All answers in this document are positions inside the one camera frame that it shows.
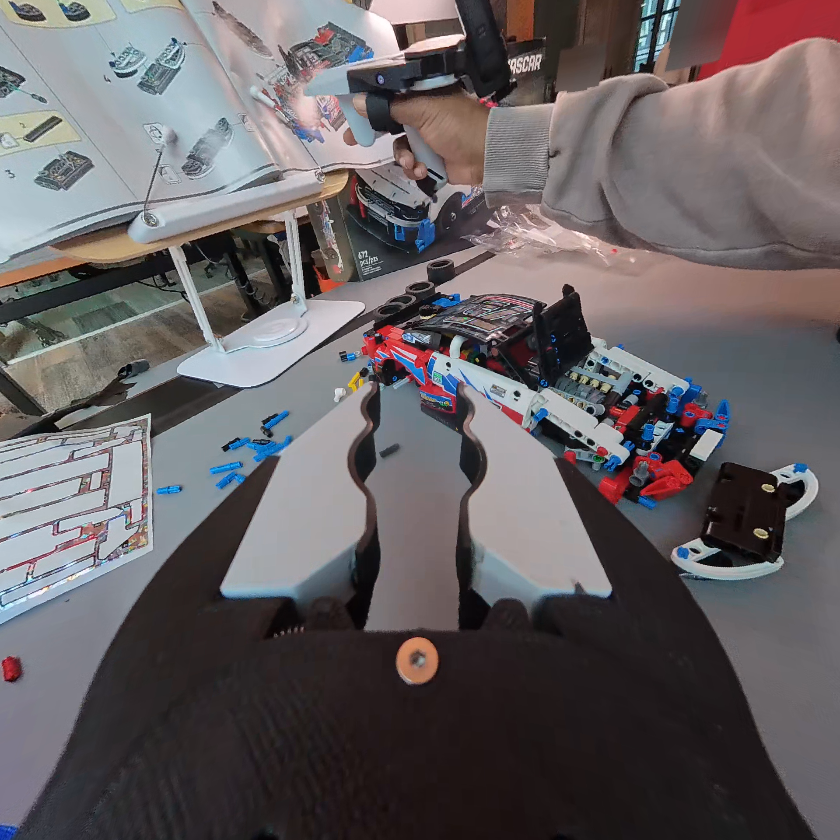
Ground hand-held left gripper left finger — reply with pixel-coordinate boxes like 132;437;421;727
220;381;383;627

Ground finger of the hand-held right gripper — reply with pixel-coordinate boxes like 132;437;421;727
302;56;409;99

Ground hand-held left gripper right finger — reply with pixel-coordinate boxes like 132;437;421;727
457;382;614;627

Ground toy brick race car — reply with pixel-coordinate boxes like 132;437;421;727
362;285;732;509

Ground black white arch brick assembly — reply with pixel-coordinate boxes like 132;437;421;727
671;461;821;581

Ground instruction booklet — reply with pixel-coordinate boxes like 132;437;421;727
0;0;403;265

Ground person's right forearm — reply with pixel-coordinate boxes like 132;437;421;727
484;36;840;271

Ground person's right hand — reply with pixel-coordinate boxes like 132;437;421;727
344;87;493;191

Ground scattered blue brick pins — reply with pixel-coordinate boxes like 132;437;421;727
155;410;294;496

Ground black toy set box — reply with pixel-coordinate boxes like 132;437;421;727
314;36;553;284

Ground clear plastic bag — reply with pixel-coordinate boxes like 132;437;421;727
489;202;641;265

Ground white book stand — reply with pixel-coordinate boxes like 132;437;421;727
51;161;366;389

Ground holographic sticker sheet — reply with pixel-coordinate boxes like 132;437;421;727
0;413;155;626

